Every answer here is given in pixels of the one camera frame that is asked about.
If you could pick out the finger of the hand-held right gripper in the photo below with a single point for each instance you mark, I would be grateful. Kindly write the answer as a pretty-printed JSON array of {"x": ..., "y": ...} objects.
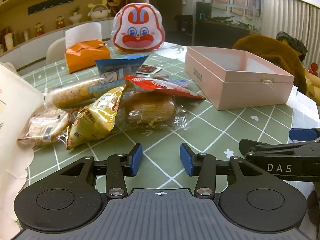
[
  {"x": 252, "y": 146},
  {"x": 303, "y": 133}
]

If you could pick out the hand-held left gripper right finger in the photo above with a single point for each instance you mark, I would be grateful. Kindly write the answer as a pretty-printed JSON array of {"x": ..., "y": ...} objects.
[{"x": 186, "y": 161}]

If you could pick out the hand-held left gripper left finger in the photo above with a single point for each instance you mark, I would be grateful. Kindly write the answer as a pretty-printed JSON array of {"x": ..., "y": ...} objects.
[{"x": 136, "y": 160}]

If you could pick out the clear round bun packet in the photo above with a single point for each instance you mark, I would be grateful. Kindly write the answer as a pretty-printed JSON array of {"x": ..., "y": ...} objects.
[{"x": 150, "y": 108}]

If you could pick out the yellow chip packet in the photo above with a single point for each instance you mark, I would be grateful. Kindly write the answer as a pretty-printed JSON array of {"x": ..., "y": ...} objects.
[{"x": 97, "y": 120}]

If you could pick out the pink cardboard box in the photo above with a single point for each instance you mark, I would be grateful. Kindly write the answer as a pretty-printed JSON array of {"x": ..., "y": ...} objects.
[{"x": 250, "y": 90}]

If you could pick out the red striped snack packet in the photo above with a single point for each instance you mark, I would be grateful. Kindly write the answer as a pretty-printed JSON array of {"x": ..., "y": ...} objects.
[{"x": 160, "y": 86}]

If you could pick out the long clear bread packet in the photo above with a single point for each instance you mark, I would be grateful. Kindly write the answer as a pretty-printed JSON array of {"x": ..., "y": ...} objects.
[{"x": 70, "y": 95}]

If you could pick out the blue snack packet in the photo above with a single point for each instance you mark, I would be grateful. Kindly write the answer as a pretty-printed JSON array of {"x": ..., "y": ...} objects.
[{"x": 117, "y": 66}]

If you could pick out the small clear cake packet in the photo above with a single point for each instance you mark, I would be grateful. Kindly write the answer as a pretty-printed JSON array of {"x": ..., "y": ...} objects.
[{"x": 42, "y": 127}]

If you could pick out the green checked tablecloth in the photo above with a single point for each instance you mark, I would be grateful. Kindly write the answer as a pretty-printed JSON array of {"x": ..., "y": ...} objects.
[{"x": 225, "y": 122}]

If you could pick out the yellow armchair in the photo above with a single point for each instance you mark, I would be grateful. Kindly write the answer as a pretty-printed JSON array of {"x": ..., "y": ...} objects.
[{"x": 312, "y": 85}]

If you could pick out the blue wrapped candy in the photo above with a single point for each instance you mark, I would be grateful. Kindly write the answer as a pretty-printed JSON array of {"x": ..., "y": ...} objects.
[{"x": 181, "y": 83}]

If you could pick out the brown wrapped candy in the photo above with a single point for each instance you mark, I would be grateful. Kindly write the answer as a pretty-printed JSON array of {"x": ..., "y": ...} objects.
[{"x": 160, "y": 77}]

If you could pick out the brown chocolate sachet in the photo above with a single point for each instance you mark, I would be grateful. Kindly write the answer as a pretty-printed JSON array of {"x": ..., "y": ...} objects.
[{"x": 147, "y": 68}]

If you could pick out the dark patterned garment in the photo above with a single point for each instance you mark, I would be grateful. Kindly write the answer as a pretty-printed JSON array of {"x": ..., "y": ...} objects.
[{"x": 291, "y": 42}]

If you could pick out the orange tissue box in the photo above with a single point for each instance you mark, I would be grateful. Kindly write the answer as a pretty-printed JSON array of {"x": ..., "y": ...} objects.
[{"x": 87, "y": 56}]

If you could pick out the black tank cabinet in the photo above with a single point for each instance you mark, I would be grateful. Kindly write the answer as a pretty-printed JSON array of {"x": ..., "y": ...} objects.
[{"x": 212, "y": 36}]

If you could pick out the white pleated curtain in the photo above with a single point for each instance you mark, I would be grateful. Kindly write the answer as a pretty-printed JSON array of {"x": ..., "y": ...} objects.
[{"x": 287, "y": 17}]

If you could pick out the white red rabbit-face bag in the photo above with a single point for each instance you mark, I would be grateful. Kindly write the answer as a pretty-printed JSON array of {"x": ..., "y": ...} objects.
[{"x": 138, "y": 30}]

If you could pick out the black water dispenser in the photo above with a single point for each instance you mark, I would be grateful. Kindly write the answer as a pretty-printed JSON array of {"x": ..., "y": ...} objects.
[{"x": 183, "y": 27}]

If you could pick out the glass fish tank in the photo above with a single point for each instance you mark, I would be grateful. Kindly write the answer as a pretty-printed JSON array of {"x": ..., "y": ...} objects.
[{"x": 225, "y": 15}]

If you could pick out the cream paper bag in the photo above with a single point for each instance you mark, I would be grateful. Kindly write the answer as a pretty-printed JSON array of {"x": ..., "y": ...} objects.
[{"x": 15, "y": 100}]

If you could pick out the beige chair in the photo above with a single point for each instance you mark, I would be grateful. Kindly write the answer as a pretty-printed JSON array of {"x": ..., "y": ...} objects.
[{"x": 55, "y": 51}]

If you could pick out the white tissue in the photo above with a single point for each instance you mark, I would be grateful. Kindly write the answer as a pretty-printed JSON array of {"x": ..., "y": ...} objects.
[{"x": 82, "y": 33}]

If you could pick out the white vase with plant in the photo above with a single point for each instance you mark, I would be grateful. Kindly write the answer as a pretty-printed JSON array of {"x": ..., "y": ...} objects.
[{"x": 75, "y": 17}]

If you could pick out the red figurine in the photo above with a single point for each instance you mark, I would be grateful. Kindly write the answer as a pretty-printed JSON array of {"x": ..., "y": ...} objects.
[
  {"x": 39, "y": 29},
  {"x": 60, "y": 22}
]

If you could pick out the lion plush toy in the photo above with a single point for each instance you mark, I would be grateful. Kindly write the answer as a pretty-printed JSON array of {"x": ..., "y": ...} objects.
[{"x": 117, "y": 3}]

